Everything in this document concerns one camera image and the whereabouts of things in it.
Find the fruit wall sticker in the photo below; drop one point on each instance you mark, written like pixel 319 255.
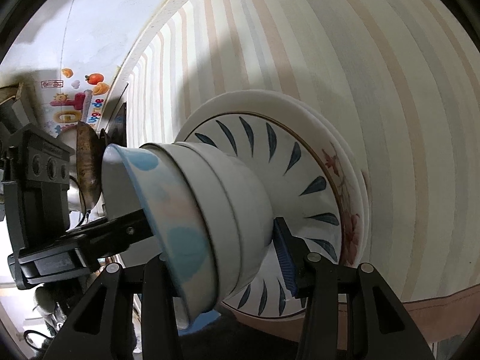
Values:
pixel 75 101

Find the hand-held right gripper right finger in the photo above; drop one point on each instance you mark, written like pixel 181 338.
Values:
pixel 285 255

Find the white flower-print bowl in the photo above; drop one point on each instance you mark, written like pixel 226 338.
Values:
pixel 215 213

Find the white rose-print plate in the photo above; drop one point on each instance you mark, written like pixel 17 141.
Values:
pixel 337 146

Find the striped tablecloth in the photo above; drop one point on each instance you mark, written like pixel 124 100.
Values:
pixel 375 120

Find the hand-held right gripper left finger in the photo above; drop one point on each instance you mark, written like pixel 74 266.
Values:
pixel 157 288

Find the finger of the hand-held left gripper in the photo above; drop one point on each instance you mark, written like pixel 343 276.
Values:
pixel 120 228

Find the white polka dot bowl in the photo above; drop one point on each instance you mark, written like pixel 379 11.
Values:
pixel 180 240

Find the black induction cooker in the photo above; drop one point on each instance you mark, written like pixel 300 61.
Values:
pixel 118 123

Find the white plate with blue leaves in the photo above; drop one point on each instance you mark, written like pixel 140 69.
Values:
pixel 300 180

